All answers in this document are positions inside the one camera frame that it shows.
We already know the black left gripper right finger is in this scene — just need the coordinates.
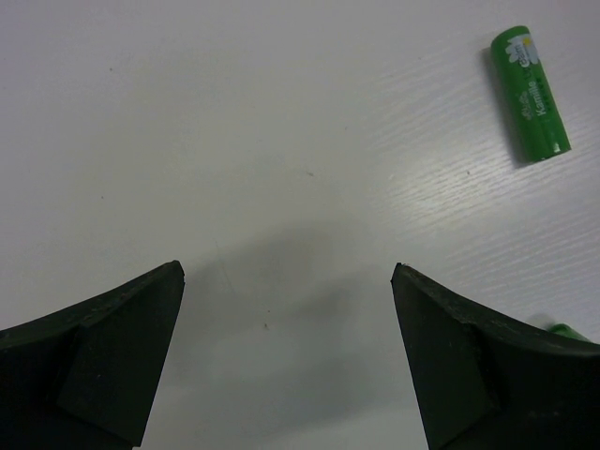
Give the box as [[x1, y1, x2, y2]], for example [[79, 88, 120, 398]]
[[391, 263, 599, 449]]

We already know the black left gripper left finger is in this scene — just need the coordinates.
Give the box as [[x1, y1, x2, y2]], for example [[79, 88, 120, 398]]
[[1, 261, 185, 449]]

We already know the green lip balm tube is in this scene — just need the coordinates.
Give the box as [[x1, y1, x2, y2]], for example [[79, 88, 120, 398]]
[[490, 25, 571, 163], [547, 323, 590, 342]]

